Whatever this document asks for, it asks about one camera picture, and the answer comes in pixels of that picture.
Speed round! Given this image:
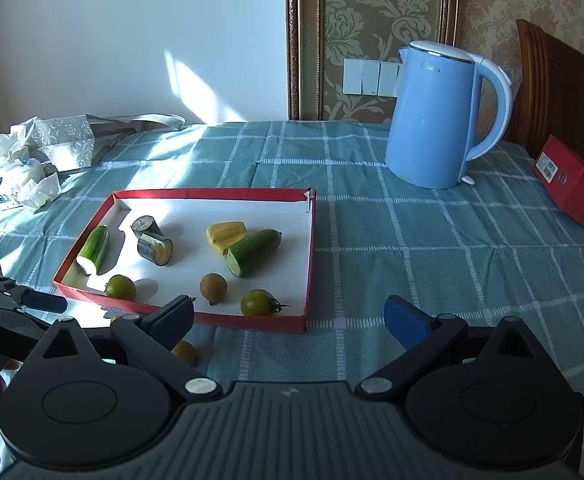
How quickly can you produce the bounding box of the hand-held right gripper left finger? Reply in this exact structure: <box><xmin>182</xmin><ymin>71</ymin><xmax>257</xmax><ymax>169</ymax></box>
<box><xmin>22</xmin><ymin>294</ymin><xmax>224</xmax><ymax>402</ymax></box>

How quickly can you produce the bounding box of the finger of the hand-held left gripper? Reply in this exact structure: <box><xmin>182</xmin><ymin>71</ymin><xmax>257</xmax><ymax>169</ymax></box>
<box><xmin>0</xmin><ymin>274</ymin><xmax>68</xmax><ymax>314</ymax></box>
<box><xmin>0</xmin><ymin>307</ymin><xmax>54</xmax><ymax>361</ymax></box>

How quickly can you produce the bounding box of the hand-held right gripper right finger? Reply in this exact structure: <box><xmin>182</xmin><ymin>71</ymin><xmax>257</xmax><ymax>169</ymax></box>
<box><xmin>354</xmin><ymin>294</ymin><xmax>549</xmax><ymax>396</ymax></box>

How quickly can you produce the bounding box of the small brown potato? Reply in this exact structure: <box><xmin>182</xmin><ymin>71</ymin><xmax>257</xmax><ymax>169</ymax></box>
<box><xmin>171</xmin><ymin>339</ymin><xmax>198</xmax><ymax>366</ymax></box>
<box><xmin>199</xmin><ymin>272</ymin><xmax>229</xmax><ymax>306</ymax></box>

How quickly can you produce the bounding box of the small green tomato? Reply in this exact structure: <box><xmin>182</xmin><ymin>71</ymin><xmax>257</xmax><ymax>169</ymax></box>
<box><xmin>104</xmin><ymin>274</ymin><xmax>137</xmax><ymax>302</ymax></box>

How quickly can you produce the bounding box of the long bright green cucumber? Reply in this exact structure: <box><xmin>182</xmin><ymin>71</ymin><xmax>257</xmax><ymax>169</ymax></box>
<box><xmin>75</xmin><ymin>224</ymin><xmax>110</xmax><ymax>276</ymax></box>

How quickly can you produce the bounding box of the eggplant wedge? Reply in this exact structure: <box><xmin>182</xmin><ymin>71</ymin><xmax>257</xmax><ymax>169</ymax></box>
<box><xmin>136</xmin><ymin>233</ymin><xmax>174</xmax><ymax>266</ymax></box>

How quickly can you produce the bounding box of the green tomato with stem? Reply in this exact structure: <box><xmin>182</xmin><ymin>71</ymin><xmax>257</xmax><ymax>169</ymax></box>
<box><xmin>240</xmin><ymin>288</ymin><xmax>292</xmax><ymax>318</ymax></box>

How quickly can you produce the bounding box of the lumpy yellow pepper piece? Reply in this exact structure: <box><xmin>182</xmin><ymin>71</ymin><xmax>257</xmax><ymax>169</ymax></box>
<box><xmin>206</xmin><ymin>220</ymin><xmax>248</xmax><ymax>257</ymax></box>

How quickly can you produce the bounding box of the red cardboard box lid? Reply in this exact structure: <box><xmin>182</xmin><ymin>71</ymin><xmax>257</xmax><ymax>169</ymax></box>
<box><xmin>52</xmin><ymin>187</ymin><xmax>318</xmax><ymax>335</ymax></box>

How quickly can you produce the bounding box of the teal checked tablecloth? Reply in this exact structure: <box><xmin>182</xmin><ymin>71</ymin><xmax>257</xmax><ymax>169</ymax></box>
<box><xmin>0</xmin><ymin>119</ymin><xmax>584</xmax><ymax>461</ymax></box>

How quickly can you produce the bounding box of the round eggplant piece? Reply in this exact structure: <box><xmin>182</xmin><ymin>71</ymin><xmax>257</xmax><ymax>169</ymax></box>
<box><xmin>130</xmin><ymin>214</ymin><xmax>164</xmax><ymax>241</ymax></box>

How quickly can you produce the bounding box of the dark green cucumber half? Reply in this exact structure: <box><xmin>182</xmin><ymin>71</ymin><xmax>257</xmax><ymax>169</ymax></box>
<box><xmin>225</xmin><ymin>228</ymin><xmax>283</xmax><ymax>279</ymax></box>

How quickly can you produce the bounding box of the white tissue packet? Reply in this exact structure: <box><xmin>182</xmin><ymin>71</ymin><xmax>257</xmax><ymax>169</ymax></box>
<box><xmin>0</xmin><ymin>157</ymin><xmax>63</xmax><ymax>211</ymax></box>

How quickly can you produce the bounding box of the silver patterned gift bag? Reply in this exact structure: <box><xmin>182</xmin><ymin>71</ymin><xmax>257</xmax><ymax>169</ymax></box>
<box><xmin>24</xmin><ymin>113</ymin><xmax>187</xmax><ymax>170</ymax></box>

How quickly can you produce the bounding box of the blue electric kettle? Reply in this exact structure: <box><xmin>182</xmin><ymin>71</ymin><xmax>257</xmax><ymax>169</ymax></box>
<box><xmin>384</xmin><ymin>40</ymin><xmax>515</xmax><ymax>190</ymax></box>

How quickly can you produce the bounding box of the red cardboard box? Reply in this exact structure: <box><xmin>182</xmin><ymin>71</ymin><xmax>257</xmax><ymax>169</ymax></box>
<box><xmin>530</xmin><ymin>134</ymin><xmax>584</xmax><ymax>250</ymax></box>

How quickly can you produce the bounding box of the wooden chair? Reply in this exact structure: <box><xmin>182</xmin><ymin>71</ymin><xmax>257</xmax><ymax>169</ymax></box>
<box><xmin>502</xmin><ymin>18</ymin><xmax>584</xmax><ymax>174</ymax></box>

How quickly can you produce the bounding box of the white light switch panel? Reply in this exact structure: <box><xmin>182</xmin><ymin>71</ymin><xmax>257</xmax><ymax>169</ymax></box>
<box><xmin>342</xmin><ymin>57</ymin><xmax>402</xmax><ymax>97</ymax></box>

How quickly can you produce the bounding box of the gilded wall frame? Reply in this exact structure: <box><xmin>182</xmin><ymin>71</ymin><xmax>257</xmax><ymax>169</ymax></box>
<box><xmin>285</xmin><ymin>0</ymin><xmax>461</xmax><ymax>122</ymax></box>

